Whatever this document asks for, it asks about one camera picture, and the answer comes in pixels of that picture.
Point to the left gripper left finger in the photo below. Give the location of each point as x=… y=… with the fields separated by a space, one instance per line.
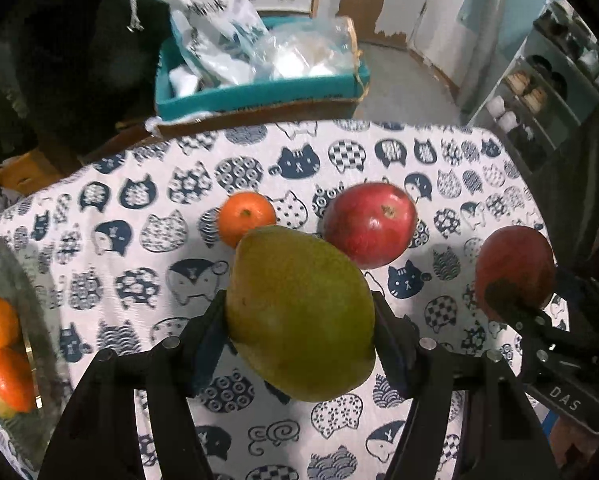
x=180 y=367

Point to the wooden drawer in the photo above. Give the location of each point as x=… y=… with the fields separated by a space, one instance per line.
x=29 y=173

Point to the teal cardboard box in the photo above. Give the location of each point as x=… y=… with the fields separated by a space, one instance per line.
x=180 y=93

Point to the red apple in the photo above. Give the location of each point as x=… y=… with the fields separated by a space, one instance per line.
x=372 y=223
x=522 y=257

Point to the red apple front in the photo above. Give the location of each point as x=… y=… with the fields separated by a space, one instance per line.
x=522 y=257

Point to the cat pattern tablecloth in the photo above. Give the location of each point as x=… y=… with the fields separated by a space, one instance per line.
x=122 y=254

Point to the small tangerine back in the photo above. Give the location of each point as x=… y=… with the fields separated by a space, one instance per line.
x=241 y=213

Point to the silver duct pipe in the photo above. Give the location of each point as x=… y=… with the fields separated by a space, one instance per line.
x=486 y=43

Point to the green glass plate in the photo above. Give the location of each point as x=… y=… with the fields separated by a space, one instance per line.
x=27 y=283

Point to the clear plastic bag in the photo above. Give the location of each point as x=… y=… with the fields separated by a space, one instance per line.
x=325 y=47

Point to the large orange front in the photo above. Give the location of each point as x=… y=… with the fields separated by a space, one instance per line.
x=17 y=391

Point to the red apple back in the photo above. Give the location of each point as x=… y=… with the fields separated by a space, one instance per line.
x=372 y=223

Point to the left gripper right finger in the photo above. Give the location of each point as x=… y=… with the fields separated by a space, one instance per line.
x=420 y=370

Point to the white shoe rack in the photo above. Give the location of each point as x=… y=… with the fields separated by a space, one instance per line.
x=549 y=88

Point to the white door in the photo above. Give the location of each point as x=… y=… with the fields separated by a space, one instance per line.
x=429 y=5

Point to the black hanging coat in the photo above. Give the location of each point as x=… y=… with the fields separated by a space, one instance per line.
x=71 y=70

